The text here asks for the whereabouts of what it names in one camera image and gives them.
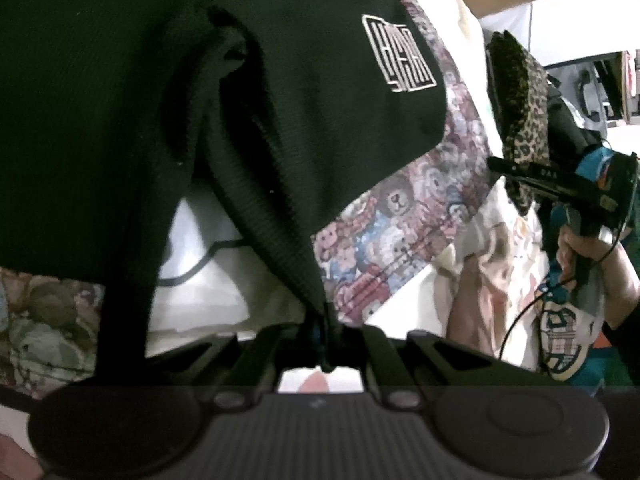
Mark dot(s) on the beige garment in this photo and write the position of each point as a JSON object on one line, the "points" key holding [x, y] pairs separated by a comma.
{"points": [[475, 300]]}

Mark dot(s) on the black waffle top with logo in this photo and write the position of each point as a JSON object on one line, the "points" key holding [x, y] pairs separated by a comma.
{"points": [[150, 110]]}

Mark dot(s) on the person's right hand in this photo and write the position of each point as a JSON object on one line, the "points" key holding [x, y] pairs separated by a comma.
{"points": [[622, 280]]}

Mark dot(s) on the grey duffel bag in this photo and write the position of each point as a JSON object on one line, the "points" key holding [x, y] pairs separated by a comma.
{"points": [[590, 90]]}

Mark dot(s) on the cream printed blanket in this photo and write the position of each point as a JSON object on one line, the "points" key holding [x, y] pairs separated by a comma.
{"points": [[200, 305]]}

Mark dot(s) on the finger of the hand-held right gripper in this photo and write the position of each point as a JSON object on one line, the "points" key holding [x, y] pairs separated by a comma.
{"points": [[530, 172]]}

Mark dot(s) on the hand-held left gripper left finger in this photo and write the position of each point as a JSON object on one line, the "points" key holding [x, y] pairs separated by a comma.
{"points": [[265, 355]]}

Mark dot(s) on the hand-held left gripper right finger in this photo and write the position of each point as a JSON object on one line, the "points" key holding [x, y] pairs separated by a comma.
{"points": [[380, 355]]}

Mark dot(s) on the bear print cloth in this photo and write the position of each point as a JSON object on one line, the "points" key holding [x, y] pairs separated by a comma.
{"points": [[400, 220]]}

